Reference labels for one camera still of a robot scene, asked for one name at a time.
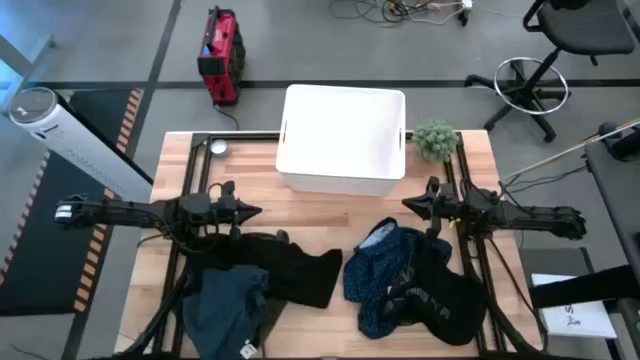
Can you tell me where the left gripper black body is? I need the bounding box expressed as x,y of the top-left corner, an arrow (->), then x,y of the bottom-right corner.
213,194 -> 246,226

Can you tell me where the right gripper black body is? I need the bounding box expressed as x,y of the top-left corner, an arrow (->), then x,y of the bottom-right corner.
429,182 -> 469,227

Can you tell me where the plain black garment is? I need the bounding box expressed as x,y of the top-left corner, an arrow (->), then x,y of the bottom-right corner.
187,231 -> 345,310

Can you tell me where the dotted dark blue shirt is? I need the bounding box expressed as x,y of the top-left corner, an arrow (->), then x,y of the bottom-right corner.
342,216 -> 454,340

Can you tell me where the teal blue garment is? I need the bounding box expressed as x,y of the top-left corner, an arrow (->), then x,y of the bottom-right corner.
181,264 -> 274,360

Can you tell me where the white plastic bin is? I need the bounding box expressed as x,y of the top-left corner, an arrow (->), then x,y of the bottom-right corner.
275,83 -> 407,198

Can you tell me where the small green artificial plant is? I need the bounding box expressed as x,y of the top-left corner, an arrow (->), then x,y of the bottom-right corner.
410,118 -> 460,164

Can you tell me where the long pale rod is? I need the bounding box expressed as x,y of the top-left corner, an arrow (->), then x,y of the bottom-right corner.
501,117 -> 640,182

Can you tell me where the dark grey box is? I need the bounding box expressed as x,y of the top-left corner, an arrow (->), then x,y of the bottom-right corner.
518,247 -> 594,281

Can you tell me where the red and black toolbox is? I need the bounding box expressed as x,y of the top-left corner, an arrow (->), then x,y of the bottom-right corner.
196,5 -> 247,107

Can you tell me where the black flat bar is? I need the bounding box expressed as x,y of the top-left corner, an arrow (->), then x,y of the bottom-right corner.
528,264 -> 640,310

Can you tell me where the white tower air purifier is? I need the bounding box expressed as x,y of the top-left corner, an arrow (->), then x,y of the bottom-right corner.
7,86 -> 154,202

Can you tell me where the white paper sheet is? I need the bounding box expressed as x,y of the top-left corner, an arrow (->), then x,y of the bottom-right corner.
530,273 -> 619,340

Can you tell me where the black device on side table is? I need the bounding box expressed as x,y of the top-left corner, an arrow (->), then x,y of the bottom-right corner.
598,121 -> 640,162

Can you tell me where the black mat with orange stripes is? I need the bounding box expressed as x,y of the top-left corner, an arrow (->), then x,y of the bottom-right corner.
0,88 -> 146,317

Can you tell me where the black office chair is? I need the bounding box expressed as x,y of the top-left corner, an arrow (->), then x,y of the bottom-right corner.
463,0 -> 637,144

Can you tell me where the blue lit glass panel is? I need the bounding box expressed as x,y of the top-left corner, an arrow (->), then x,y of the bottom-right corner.
0,19 -> 57,112

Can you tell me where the black aluminium table frame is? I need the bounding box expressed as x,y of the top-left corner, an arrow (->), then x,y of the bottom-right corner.
117,130 -> 547,360

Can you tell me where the black toolbox cable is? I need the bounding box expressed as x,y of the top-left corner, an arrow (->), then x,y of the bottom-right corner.
213,103 -> 241,132

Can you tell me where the black side cable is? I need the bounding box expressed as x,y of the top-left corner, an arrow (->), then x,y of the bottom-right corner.
499,164 -> 589,196

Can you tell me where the floor cable bundle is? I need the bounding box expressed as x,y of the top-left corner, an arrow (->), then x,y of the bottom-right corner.
328,0 -> 474,27

